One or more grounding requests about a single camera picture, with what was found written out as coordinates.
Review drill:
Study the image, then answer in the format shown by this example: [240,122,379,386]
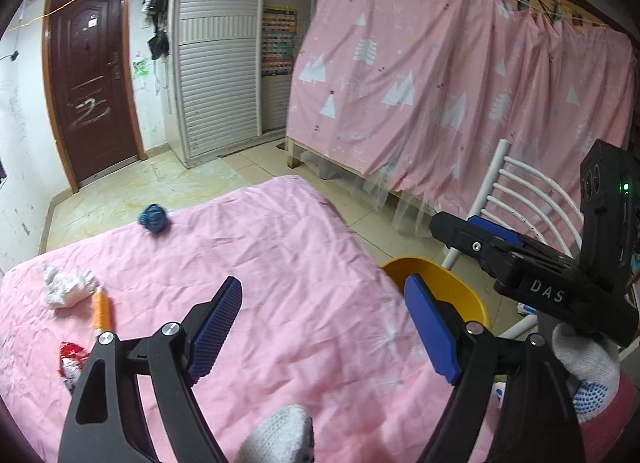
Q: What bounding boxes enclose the black hanging bags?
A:
[141,0,172,60]

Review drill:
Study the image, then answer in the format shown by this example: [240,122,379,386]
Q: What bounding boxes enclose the person's right forearm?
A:
[575,372,636,463]

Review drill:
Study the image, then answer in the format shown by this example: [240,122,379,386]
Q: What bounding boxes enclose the pink bed sheet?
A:
[0,174,503,463]

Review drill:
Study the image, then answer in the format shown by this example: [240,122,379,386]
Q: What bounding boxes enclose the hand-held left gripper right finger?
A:
[403,273,586,463]

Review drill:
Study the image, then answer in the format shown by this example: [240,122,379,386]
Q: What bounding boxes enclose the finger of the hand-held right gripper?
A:
[429,212,512,278]
[467,216,526,251]

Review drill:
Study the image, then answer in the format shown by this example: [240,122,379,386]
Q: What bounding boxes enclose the crumpled white tissue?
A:
[41,263,99,308]

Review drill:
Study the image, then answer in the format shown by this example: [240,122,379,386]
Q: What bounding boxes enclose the blue yarn ball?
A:
[138,203,170,234]

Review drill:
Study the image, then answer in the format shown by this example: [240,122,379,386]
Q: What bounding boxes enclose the white louvered wardrobe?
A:
[169,0,322,170]

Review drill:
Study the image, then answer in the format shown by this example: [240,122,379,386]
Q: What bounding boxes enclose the orange thread spool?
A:
[91,286,115,340]

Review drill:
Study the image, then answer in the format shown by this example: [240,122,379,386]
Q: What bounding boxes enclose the person's right hand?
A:
[552,322,624,425]

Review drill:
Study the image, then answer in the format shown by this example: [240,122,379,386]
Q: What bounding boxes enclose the red snack wrapper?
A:
[58,341,92,387]

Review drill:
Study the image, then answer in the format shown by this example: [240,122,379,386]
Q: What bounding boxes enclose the colourful chart wall poster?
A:
[260,4,297,78]

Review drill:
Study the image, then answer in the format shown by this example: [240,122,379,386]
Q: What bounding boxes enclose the pink tree-print curtain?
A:
[286,0,637,195]

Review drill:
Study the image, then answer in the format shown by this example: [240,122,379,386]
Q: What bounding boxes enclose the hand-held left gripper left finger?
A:
[57,275,244,463]

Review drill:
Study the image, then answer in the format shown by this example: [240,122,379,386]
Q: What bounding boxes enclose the dark brown door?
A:
[42,0,147,194]

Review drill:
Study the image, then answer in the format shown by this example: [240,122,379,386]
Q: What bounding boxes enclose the person's left hand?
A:
[235,404,316,463]

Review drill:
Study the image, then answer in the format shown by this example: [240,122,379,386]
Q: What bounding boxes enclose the yellow plastic basin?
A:
[382,257,491,340]

